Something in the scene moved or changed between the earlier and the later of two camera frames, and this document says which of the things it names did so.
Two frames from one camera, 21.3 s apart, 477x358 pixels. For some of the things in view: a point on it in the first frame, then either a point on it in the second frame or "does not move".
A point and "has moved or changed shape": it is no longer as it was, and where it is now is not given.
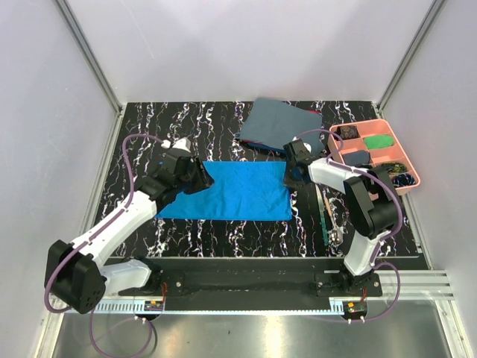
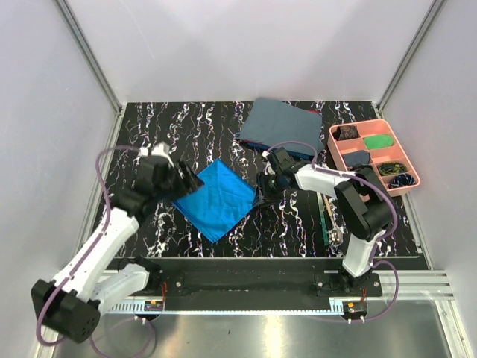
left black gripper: x=203 y=179 → x=191 y=180
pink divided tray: x=369 y=144 does not move
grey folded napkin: x=275 y=122 does not move
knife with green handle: x=323 y=215 does not move
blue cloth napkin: x=241 y=190 has moved or changed shape
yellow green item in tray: x=395 y=168 does not move
